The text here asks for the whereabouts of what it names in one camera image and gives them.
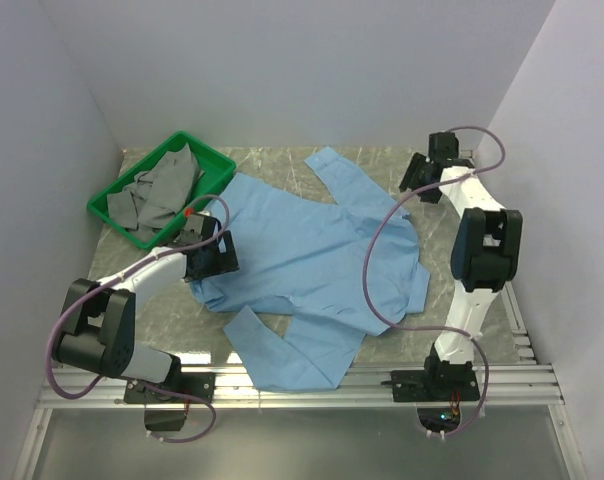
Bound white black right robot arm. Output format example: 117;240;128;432
399;127;523;400

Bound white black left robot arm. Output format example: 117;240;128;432
46;213;239;402

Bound grey long sleeve shirt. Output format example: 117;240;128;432
107;144;202;243

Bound green plastic bin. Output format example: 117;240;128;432
87;131;236;250

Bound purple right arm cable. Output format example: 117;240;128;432
362;125;507;439

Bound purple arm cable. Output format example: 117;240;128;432
362;125;507;439
44;194;229;444

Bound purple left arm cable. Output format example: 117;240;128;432
44;194;229;444

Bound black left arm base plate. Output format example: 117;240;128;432
123;372;216;405

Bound aluminium side rail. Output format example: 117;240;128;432
479;282;538;365

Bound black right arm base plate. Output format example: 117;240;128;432
381;370;480;403

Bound aluminium front mounting rail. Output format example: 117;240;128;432
36;364;564;409

